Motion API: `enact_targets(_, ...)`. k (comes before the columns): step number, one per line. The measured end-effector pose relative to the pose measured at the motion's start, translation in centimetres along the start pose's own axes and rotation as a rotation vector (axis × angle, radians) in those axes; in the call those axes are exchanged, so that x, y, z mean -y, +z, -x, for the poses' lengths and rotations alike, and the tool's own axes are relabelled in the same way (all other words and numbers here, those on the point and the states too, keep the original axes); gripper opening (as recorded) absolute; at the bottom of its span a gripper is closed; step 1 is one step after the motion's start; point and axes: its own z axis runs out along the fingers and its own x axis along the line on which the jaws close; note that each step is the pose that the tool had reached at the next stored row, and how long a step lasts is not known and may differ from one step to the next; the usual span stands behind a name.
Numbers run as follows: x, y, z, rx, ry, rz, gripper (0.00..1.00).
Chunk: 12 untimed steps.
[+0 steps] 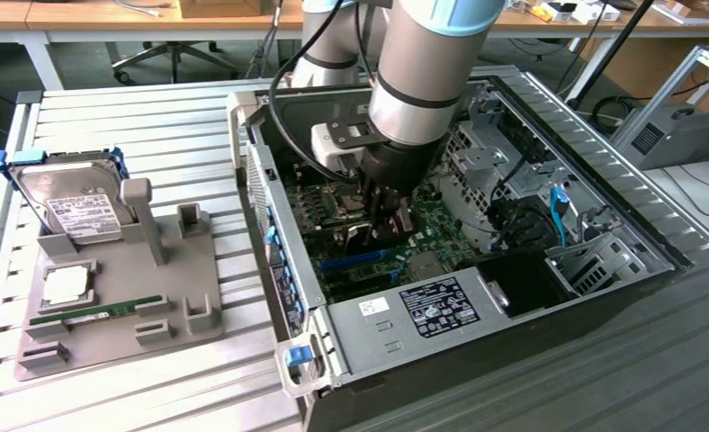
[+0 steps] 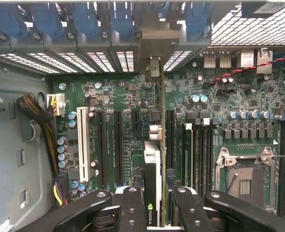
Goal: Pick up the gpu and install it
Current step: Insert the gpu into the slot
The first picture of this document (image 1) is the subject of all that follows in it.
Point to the CPU socket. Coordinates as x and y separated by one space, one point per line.
349 200

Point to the green Dell motherboard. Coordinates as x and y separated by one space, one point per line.
445 234

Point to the black tripod pole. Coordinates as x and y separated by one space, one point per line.
620 40

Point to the Nvidia graphics card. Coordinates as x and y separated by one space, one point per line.
361 240

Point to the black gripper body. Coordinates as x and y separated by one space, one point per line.
402 164

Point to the black open PC case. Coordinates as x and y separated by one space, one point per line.
510 360

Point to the aluminium profile frame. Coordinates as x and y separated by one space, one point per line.
657 96

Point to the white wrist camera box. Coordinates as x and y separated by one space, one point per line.
330 153

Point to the white cardboard box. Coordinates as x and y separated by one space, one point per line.
597 13

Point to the black expansion slot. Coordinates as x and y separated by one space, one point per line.
364 292
357 279

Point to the green RAM stick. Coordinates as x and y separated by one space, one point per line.
109 309

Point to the silver perforated metal bracket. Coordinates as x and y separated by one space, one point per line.
594 270

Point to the silver metal disk bay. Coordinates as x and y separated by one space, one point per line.
486 157

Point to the grey power supply unit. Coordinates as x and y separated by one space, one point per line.
378 333

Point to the grey metal box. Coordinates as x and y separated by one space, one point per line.
685 139

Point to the blue expansion slot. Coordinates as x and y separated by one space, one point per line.
354 261

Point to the silver hard disk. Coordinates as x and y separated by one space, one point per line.
73 202

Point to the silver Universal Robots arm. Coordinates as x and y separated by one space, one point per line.
421 67

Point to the grey parts rack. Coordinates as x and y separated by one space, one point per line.
150 288

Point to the blue plastic clip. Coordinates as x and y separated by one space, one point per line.
297 355

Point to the yellow white box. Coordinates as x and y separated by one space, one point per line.
556 11

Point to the silver finned chipset heatsink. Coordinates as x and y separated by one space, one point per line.
429 265

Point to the black office chair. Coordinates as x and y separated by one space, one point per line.
177 51

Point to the blue disk carrier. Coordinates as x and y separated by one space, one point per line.
27 158

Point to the silver CPU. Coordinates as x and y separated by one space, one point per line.
66 283

